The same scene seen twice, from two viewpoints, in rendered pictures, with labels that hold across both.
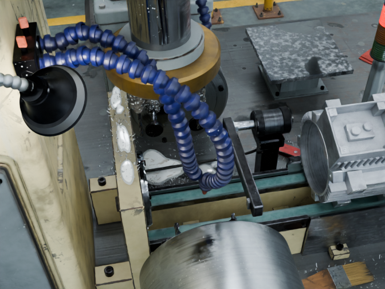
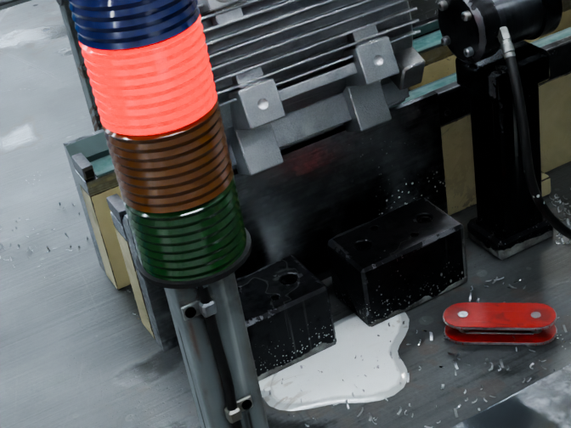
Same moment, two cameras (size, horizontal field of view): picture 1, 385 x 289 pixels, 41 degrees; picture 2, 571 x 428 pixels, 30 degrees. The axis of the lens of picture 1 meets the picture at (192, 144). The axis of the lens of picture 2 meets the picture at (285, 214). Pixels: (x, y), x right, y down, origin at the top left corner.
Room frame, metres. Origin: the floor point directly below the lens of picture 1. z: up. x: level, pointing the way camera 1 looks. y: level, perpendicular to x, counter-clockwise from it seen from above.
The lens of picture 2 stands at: (1.54, -0.54, 1.35)
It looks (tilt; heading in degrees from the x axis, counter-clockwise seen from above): 32 degrees down; 167
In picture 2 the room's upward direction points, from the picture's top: 10 degrees counter-clockwise
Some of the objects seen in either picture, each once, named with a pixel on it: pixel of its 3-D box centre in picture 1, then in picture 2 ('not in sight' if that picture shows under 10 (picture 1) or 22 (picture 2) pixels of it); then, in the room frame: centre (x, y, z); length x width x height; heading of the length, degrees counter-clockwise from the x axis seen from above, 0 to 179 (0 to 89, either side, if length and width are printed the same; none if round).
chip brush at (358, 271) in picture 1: (325, 280); not in sight; (0.56, -0.27, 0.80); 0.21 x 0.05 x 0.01; 102
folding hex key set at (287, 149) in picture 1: (285, 150); (499, 323); (0.94, -0.24, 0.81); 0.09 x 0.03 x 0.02; 59
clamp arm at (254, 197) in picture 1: (242, 163); not in sight; (0.71, -0.10, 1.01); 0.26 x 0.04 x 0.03; 10
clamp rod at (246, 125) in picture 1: (248, 124); not in sight; (0.82, -0.12, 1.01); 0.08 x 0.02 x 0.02; 100
